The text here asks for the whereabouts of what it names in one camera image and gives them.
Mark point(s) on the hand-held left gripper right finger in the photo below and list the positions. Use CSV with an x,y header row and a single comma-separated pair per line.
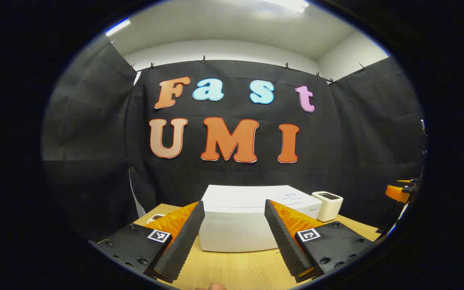
x,y
286,241

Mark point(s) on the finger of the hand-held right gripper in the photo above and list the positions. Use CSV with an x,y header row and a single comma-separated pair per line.
x,y
396,193

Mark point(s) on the white ridged tray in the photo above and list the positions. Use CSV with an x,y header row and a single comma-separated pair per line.
x,y
151,220

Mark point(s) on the brown grilled meat strip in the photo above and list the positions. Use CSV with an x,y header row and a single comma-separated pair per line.
x,y
157,217

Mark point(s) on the white microwave oven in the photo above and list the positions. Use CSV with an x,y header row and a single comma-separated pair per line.
x,y
236,225

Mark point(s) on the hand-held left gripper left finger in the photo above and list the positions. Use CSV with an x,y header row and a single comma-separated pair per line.
x,y
183,241

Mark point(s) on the white board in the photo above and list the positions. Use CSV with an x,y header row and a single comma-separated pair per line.
x,y
402,213

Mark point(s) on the white toaster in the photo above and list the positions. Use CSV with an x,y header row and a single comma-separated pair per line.
x,y
328,207

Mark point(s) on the ceiling light strip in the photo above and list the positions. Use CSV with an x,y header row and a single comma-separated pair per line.
x,y
290,4
117,27

